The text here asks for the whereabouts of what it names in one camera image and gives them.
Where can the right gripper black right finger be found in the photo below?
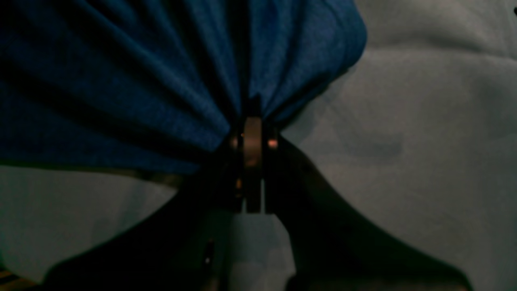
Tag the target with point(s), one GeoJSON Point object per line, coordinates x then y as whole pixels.
{"type": "Point", "coordinates": [336, 248]}

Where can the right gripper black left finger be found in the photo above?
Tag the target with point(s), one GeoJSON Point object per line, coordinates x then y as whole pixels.
{"type": "Point", "coordinates": [174, 249]}

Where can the dark blue t-shirt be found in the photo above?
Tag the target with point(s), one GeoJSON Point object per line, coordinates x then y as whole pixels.
{"type": "Point", "coordinates": [158, 85]}

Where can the light blue table cloth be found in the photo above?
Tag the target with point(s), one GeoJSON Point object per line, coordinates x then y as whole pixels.
{"type": "Point", "coordinates": [420, 137]}

